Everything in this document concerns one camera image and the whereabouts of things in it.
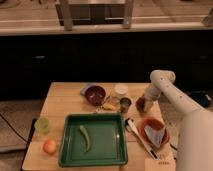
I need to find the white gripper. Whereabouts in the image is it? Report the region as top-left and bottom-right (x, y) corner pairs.
(143, 83), (161, 112)

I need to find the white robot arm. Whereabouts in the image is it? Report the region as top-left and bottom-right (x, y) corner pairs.
(144, 70), (213, 171)

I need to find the green plastic tray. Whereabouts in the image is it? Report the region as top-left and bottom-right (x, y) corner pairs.
(58, 114), (128, 168)

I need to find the orange red plate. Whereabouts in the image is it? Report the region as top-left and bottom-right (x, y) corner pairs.
(138, 118), (169, 149)

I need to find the small metal cup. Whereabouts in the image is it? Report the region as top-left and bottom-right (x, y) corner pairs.
(120, 97), (132, 113)

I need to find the white lidded container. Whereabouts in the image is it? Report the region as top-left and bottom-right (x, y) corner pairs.
(114, 83), (128, 98)

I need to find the grey blue crumpled cloth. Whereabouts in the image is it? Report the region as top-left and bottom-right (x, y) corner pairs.
(144, 125), (165, 148)

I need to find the yellow plastic wrapped item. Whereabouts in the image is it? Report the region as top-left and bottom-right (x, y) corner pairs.
(101, 97), (119, 111)

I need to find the dark red bowl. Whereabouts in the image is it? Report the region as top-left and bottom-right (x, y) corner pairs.
(85, 86), (106, 106)

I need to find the green chili pepper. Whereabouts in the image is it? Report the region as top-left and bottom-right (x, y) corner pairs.
(79, 125), (91, 152)

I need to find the orange peach fruit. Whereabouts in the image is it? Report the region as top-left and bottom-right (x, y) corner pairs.
(43, 139), (57, 155)

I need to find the green plastic cup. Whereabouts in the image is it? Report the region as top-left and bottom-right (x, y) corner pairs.
(34, 117), (50, 134)

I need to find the light wooden stool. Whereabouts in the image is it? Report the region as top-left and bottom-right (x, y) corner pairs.
(55, 0), (134, 30)

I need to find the white black handled utensil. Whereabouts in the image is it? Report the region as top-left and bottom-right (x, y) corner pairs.
(125, 118), (158, 160)

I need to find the black cable left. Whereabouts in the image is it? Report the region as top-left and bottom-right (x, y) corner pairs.
(0, 113), (29, 144)

